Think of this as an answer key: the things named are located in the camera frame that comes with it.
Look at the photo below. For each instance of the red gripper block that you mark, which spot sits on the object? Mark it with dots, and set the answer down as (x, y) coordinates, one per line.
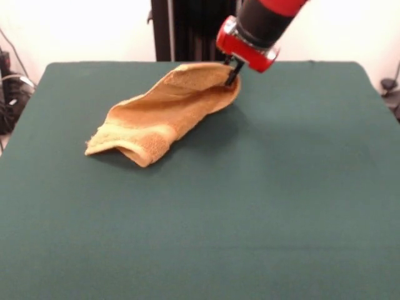
(243, 51)

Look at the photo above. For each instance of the tan terry towel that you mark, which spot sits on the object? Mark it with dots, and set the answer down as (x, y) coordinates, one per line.
(165, 118)

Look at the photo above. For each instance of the dark green table cloth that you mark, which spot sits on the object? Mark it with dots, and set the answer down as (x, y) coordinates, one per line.
(281, 187)

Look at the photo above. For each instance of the black robot pedestal stand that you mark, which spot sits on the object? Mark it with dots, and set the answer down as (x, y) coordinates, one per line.
(187, 31)

